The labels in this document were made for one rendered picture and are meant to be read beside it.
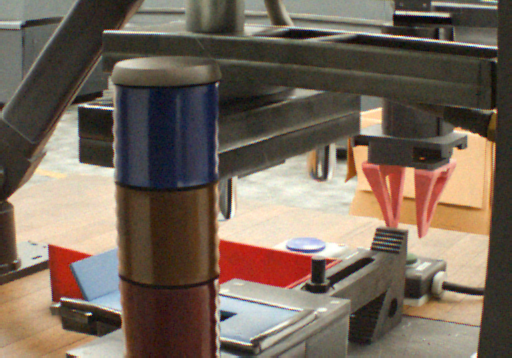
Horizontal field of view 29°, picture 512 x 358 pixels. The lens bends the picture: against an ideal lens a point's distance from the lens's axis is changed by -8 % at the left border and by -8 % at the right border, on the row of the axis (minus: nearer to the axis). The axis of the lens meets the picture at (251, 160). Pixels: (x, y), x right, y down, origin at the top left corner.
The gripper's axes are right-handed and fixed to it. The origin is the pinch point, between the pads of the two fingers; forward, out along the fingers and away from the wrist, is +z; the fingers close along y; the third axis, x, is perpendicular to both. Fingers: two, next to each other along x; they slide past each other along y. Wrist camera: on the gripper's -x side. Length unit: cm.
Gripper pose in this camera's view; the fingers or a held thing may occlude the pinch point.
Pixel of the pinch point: (407, 226)
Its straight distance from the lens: 102.4
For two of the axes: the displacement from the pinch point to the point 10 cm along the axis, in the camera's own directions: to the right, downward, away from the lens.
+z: 0.0, 9.8, 2.0
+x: -5.4, 1.7, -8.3
